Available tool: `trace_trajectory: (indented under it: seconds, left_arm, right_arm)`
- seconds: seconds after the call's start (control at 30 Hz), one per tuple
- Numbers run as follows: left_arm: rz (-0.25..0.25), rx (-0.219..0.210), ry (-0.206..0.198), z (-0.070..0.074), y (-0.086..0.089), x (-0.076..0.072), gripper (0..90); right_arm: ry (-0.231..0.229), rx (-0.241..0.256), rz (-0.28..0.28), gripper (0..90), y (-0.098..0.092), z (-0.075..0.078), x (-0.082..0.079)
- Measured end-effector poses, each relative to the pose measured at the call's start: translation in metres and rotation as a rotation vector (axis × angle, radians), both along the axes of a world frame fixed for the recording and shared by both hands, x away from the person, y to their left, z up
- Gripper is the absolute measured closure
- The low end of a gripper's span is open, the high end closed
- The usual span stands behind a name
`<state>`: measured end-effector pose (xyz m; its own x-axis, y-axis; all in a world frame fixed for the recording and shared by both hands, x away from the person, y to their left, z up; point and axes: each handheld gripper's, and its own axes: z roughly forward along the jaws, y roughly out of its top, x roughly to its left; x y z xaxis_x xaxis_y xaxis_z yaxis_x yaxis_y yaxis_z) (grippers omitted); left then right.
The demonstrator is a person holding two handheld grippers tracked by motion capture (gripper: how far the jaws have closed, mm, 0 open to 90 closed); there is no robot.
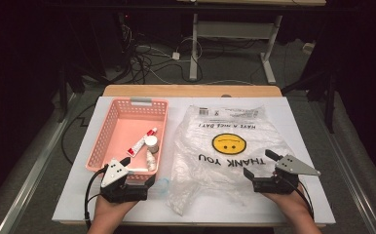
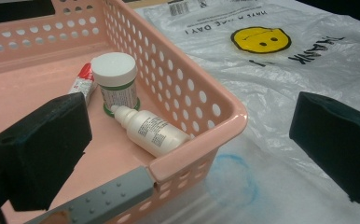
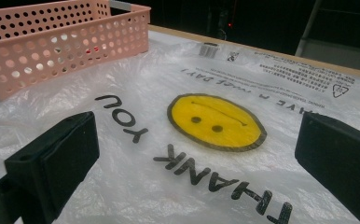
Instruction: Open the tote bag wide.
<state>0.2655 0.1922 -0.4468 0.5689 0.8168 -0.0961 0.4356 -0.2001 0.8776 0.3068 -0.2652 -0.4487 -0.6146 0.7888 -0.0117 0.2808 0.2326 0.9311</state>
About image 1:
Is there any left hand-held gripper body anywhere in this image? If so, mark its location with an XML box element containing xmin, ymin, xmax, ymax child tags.
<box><xmin>99</xmin><ymin>158</ymin><xmax>149</xmax><ymax>205</ymax></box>

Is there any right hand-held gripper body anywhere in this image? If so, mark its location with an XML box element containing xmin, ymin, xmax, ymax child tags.
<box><xmin>252</xmin><ymin>154</ymin><xmax>321</xmax><ymax>195</ymax></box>

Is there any small white dropper bottle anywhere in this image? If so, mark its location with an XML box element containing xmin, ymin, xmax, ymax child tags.
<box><xmin>145</xmin><ymin>149</ymin><xmax>157</xmax><ymax>173</ymax></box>

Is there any red and white tube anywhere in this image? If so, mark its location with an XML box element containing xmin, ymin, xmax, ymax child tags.
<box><xmin>126</xmin><ymin>127</ymin><xmax>159</xmax><ymax>158</ymax></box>

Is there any pink plastic basket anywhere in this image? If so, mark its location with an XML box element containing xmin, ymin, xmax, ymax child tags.
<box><xmin>85</xmin><ymin>97</ymin><xmax>169</xmax><ymax>182</ymax></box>

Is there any white round jar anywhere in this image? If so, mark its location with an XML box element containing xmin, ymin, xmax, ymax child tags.
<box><xmin>144</xmin><ymin>135</ymin><xmax>160</xmax><ymax>154</ymax></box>

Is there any clear plastic bag yellow smiley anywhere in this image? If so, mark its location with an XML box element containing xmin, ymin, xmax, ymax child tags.
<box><xmin>166</xmin><ymin>104</ymin><xmax>297</xmax><ymax>217</ymax></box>

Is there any person's left hand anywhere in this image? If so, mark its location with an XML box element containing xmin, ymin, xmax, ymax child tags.
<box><xmin>93</xmin><ymin>194</ymin><xmax>139</xmax><ymax>224</ymax></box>

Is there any person's right hand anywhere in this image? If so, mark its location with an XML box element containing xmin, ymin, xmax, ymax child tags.
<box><xmin>261</xmin><ymin>189</ymin><xmax>311</xmax><ymax>220</ymax></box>

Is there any clear bluish plastic scrap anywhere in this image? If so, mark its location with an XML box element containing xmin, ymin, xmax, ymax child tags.
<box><xmin>156</xmin><ymin>176</ymin><xmax>171</xmax><ymax>197</ymax></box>

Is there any white table cover board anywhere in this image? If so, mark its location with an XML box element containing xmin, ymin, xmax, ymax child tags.
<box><xmin>52</xmin><ymin>96</ymin><xmax>336</xmax><ymax>225</ymax></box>

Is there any black stand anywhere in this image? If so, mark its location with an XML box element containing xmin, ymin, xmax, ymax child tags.
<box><xmin>56</xmin><ymin>62</ymin><xmax>87</xmax><ymax>124</ymax></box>
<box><xmin>281</xmin><ymin>62</ymin><xmax>337</xmax><ymax>135</ymax></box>

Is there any wooden table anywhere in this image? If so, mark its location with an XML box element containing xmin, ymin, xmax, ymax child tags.
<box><xmin>58</xmin><ymin>84</ymin><xmax>326</xmax><ymax>228</ymax></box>

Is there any white-legged desk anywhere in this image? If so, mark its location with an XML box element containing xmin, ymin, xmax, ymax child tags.
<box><xmin>175</xmin><ymin>0</ymin><xmax>327</xmax><ymax>86</ymax></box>

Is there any left hand-held gripper black cable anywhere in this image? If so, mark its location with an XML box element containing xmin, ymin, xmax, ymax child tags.
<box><xmin>84</xmin><ymin>165</ymin><xmax>110</xmax><ymax>229</ymax></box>

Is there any hand-held gripper black cable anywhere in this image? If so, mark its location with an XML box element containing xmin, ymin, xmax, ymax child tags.
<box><xmin>286</xmin><ymin>176</ymin><xmax>316</xmax><ymax>220</ymax></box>
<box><xmin>84</xmin><ymin>165</ymin><xmax>110</xmax><ymax>229</ymax></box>

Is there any right hand-held gripper black cable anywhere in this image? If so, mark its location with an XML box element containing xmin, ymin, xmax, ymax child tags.
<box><xmin>286</xmin><ymin>176</ymin><xmax>316</xmax><ymax>220</ymax></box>

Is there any metal floor rail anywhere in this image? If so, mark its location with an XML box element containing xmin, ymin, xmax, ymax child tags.
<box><xmin>0</xmin><ymin>93</ymin><xmax>80</xmax><ymax>234</ymax></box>
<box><xmin>309</xmin><ymin>100</ymin><xmax>376</xmax><ymax>234</ymax></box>

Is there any black floor cable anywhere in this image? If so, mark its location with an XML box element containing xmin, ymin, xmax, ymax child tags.
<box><xmin>60</xmin><ymin>102</ymin><xmax>96</xmax><ymax>166</ymax></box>

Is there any tangle of floor cables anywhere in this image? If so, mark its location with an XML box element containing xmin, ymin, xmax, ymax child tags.
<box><xmin>117</xmin><ymin>19</ymin><xmax>205</xmax><ymax>86</ymax></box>

